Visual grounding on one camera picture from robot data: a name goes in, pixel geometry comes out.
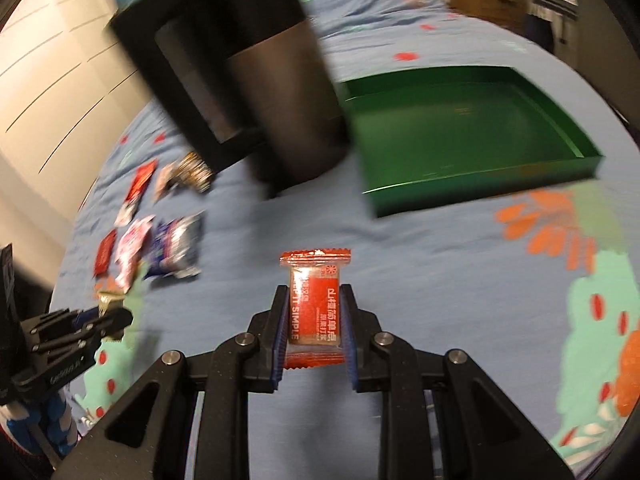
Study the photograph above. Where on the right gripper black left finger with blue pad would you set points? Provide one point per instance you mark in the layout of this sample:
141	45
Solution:
183	403

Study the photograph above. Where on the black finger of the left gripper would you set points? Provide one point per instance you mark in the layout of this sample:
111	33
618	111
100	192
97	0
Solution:
41	355

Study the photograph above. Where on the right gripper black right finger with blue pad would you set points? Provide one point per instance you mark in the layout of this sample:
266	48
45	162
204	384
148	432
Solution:
443	416

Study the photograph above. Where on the small red snack packet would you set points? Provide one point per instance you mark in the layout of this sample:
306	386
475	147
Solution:
314	314

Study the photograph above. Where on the gold candy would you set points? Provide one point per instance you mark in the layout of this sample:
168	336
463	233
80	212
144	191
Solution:
109	300

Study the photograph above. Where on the small dark red packet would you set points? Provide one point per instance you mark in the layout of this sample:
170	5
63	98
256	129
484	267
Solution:
104	253

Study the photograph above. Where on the brown nutritious snack bag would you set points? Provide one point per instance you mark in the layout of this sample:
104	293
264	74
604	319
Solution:
191	172

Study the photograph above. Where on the pink floral snack packet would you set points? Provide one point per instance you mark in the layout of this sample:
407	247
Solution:
129	249

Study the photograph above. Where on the pink white striped packet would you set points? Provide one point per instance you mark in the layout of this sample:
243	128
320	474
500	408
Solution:
162	183

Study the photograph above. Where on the long red snack packet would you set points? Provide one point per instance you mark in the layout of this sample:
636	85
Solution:
137	188

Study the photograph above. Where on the blue silver snack packet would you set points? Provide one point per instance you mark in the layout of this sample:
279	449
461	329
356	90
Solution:
175	247

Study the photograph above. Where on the blue patterned bed cover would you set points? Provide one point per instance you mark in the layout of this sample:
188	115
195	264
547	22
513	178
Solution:
541	288

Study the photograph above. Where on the white wardrobe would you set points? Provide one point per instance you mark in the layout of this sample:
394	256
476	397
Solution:
68	92

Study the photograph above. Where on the green shallow tray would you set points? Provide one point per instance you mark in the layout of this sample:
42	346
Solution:
431	137

